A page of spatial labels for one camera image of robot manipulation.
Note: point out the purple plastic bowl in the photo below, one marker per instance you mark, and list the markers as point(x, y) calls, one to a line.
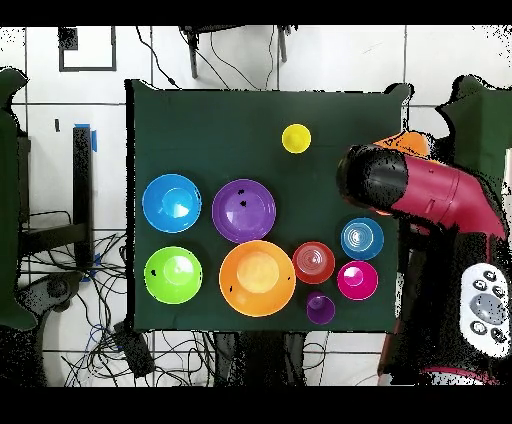
point(244, 210)

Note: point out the small translucent blue bowl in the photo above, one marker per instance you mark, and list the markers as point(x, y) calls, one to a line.
point(362, 238)

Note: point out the black chair base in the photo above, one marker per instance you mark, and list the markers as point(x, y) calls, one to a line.
point(56, 288)

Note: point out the black square frame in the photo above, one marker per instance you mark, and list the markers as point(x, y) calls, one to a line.
point(68, 38)

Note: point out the red plastic bowl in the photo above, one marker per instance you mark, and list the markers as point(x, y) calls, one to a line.
point(313, 262)

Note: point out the yellow plastic cup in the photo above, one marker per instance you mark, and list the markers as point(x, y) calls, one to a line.
point(296, 138)

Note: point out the blue tape strip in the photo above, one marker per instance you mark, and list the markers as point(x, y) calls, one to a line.
point(94, 140)

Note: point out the green cloth covered table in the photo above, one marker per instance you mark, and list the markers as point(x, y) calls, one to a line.
point(8, 200)
point(480, 128)

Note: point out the black power strip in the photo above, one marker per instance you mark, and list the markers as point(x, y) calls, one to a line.
point(134, 352)

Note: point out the purple plastic cup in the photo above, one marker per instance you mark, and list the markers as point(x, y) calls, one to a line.
point(320, 308)

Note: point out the large blue bowl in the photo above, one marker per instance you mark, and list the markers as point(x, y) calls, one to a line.
point(172, 203)

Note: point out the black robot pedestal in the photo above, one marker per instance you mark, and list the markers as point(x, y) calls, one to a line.
point(260, 360)

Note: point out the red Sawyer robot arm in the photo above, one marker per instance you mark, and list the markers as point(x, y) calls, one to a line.
point(432, 192)

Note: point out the large orange bowl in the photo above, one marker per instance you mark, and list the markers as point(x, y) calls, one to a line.
point(257, 278)
point(412, 144)

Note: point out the pink plastic bowl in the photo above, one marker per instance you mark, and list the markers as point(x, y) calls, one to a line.
point(357, 280)

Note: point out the black metal stand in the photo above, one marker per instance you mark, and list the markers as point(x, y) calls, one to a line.
point(82, 192)

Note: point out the dark green tablecloth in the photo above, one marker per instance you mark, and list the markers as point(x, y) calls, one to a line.
point(220, 132)

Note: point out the green plastic bowl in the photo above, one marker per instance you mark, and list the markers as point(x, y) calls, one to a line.
point(173, 275)

